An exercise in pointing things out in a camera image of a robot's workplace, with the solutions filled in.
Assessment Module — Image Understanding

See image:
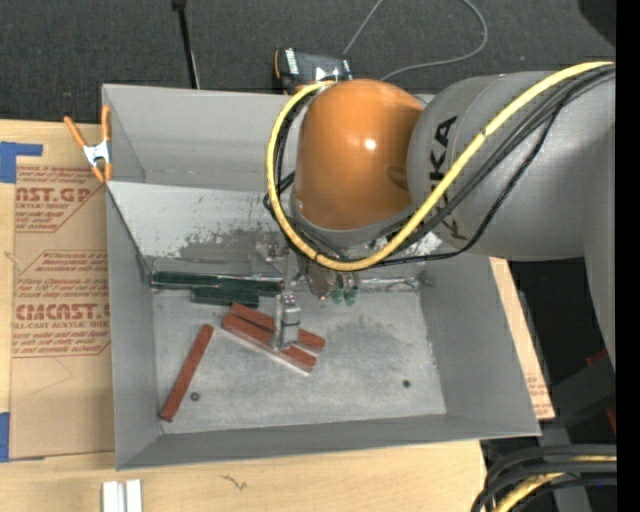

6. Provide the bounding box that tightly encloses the short dark green flat block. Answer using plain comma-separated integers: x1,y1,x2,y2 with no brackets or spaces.
189,288,261,309

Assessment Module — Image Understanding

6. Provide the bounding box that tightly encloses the red-brown flat block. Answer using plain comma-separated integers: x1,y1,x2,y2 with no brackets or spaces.
159,323,215,423
220,312,319,376
229,301,327,351

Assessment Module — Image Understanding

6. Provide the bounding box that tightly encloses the brown cardboard board, red print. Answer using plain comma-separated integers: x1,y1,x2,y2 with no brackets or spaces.
0,118,556,464

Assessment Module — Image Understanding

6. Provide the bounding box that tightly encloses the long dark green flat block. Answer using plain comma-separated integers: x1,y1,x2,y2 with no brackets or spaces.
151,270,285,297

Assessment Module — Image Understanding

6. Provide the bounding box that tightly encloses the grey metal bin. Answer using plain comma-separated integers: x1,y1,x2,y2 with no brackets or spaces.
101,83,543,471

